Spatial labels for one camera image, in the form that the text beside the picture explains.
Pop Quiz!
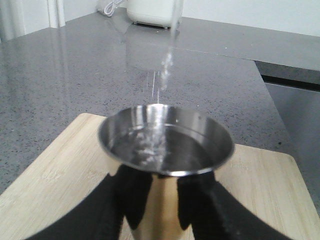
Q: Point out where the steel double jigger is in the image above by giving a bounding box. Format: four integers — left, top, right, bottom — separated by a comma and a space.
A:
98, 103, 235, 240

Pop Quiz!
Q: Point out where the wooden cutting board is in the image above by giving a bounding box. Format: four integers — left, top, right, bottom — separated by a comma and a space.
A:
0, 113, 320, 240

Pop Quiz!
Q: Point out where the white appliance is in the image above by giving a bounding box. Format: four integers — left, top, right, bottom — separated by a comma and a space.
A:
126, 0, 184, 28

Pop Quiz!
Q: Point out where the white cable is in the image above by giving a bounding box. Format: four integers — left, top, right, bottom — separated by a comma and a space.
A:
101, 0, 126, 17

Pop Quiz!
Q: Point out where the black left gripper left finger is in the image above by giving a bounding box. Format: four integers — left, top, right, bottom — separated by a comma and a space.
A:
29, 166, 153, 240

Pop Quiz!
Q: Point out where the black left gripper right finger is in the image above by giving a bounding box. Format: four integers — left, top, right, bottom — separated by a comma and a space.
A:
177, 172, 288, 240

